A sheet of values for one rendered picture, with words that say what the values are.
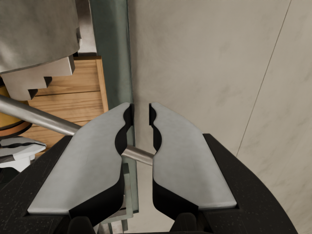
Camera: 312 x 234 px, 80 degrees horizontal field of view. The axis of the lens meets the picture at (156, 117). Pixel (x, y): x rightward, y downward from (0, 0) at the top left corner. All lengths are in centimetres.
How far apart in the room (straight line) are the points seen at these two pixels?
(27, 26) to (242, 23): 165
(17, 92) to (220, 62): 157
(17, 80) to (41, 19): 14
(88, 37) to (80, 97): 17
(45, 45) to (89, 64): 29
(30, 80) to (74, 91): 24
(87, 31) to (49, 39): 30
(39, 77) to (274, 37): 189
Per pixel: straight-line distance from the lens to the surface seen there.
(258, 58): 198
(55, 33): 29
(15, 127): 42
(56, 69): 36
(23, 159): 48
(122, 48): 92
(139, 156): 19
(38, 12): 27
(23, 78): 38
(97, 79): 59
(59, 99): 62
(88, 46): 58
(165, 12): 150
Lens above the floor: 144
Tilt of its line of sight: 56 degrees down
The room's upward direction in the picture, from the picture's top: 155 degrees clockwise
